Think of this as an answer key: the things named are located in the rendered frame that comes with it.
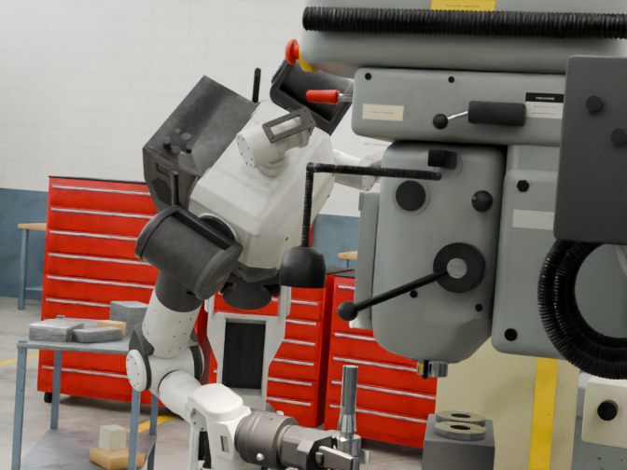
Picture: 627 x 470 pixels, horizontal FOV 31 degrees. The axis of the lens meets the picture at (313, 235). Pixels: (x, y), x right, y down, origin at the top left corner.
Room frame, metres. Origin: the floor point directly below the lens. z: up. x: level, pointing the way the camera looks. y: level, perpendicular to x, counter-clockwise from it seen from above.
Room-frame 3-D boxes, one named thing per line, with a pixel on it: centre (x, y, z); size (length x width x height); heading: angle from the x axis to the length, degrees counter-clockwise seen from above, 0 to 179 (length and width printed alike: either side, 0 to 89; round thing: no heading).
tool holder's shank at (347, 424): (1.75, -0.07, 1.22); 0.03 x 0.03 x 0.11
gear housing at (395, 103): (1.66, -0.23, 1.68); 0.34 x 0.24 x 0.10; 72
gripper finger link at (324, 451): (1.72, -0.06, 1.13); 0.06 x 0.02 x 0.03; 59
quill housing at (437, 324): (1.68, -0.20, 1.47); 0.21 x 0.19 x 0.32; 162
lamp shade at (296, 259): (1.69, 0.01, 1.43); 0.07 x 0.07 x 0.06
